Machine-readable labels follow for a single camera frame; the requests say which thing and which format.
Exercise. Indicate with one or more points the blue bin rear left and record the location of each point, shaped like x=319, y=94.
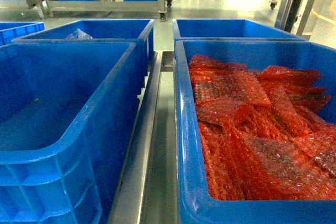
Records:
x=138, y=31

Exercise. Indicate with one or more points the blue bin rear right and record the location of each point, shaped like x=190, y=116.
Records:
x=230, y=29

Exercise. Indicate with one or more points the near steel shelf rack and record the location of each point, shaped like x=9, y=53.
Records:
x=148, y=186

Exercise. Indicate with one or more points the empty blue bin front left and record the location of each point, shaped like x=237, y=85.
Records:
x=67, y=115

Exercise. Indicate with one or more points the blue bin with red bags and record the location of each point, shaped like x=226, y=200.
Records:
x=195, y=204

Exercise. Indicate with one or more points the blue bin far left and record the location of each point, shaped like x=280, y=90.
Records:
x=12, y=30

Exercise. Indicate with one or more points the red bubble wrap bags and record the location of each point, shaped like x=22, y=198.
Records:
x=261, y=134

